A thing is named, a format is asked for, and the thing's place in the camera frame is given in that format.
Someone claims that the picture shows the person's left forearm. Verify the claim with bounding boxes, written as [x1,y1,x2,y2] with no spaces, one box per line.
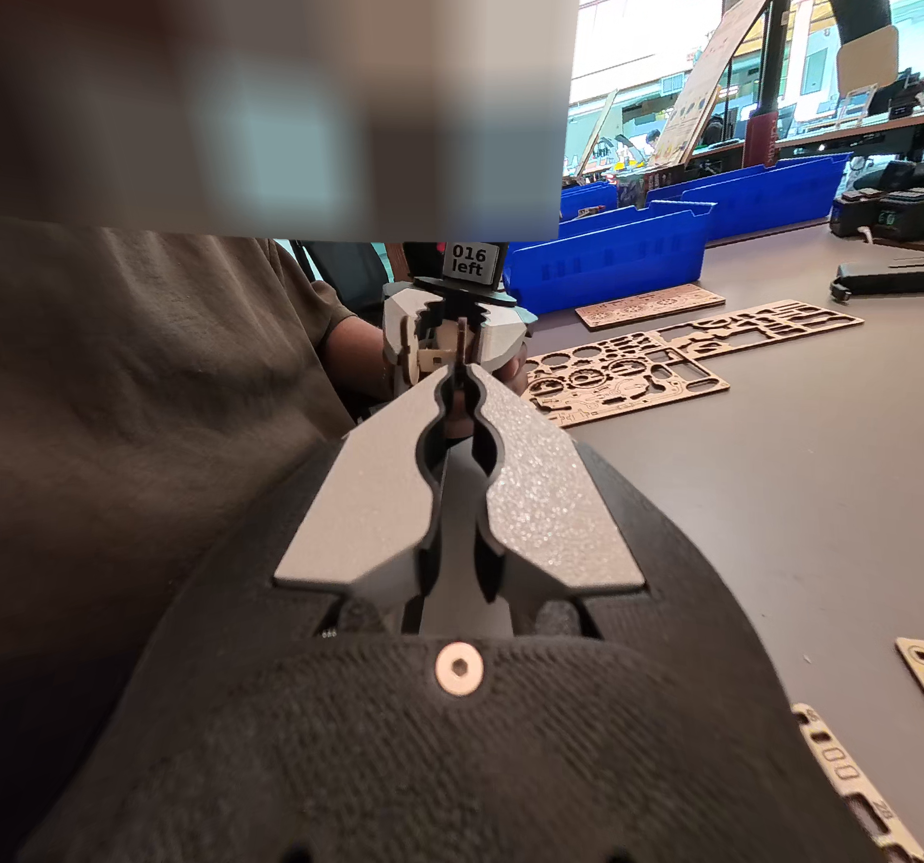
[320,315,397,402]

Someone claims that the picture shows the black bar-shaped device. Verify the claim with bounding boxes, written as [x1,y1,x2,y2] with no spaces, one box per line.
[830,257,924,303]

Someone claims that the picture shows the wooden shelf counter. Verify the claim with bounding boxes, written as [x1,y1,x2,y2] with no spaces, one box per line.
[689,111,924,160]

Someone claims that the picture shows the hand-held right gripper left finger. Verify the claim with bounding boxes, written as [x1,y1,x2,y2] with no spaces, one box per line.
[273,364,463,636]

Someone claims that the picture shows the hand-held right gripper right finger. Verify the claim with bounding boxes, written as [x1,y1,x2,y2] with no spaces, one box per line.
[465,364,647,639]

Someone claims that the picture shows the dark engraved wooden sheet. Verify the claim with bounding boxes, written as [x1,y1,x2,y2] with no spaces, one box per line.
[575,283,726,332]

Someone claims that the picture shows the black and tan chair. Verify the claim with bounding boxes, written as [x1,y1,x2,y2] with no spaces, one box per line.
[829,0,902,101]

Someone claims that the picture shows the black pole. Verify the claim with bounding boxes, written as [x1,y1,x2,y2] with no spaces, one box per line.
[744,0,802,167]

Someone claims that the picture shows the black office chair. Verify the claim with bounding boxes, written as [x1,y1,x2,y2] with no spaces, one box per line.
[292,239,394,319]

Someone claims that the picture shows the black battery charger dock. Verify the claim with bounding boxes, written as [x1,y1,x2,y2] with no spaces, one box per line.
[829,185,924,240]

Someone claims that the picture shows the blue plastic bin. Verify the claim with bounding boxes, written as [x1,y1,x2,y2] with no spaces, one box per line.
[559,181,620,223]
[644,152,854,242]
[503,201,718,316]

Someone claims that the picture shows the leaning wooden poster board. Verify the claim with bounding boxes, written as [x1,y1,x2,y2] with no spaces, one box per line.
[650,0,789,171]

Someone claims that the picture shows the small leaning wooden board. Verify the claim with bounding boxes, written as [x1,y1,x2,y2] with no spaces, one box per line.
[577,87,622,178]

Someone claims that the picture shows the grey desk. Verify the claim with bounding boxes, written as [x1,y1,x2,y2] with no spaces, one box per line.
[521,217,924,863]

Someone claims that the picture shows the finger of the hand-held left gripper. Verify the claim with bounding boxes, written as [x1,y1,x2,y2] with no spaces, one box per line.
[471,304,528,377]
[381,282,434,373]

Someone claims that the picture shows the wide punched wooden sheet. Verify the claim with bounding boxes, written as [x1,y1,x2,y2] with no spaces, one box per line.
[523,332,732,430]

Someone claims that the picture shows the long punched wooden sheet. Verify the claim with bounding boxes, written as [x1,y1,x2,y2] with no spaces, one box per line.
[653,298,865,362]

